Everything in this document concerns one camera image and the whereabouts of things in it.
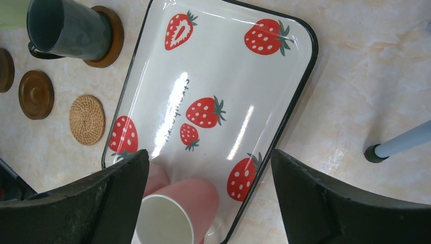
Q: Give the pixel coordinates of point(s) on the white strawberry tray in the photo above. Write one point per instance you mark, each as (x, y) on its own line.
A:
(209, 90)

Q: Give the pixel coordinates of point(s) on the light green mug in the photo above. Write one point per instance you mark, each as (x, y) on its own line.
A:
(13, 13)

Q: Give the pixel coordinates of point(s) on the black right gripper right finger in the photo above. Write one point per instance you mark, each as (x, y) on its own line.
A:
(318, 208)

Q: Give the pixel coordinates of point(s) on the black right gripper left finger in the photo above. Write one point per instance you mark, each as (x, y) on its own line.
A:
(100, 208)

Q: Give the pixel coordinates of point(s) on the dark brown wooden coaster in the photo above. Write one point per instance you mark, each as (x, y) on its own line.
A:
(117, 39)

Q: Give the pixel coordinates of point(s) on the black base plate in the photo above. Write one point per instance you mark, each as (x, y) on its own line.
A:
(13, 187)

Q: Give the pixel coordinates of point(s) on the woven rattan coaster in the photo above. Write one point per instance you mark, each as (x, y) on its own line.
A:
(87, 120)

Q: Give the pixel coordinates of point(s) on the dark green mug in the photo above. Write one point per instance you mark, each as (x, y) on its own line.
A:
(64, 28)

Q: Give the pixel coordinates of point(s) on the light blue tripod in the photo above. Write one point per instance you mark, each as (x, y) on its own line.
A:
(414, 137)

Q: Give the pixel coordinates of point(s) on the pale pink mug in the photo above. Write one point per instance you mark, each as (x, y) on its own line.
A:
(157, 179)

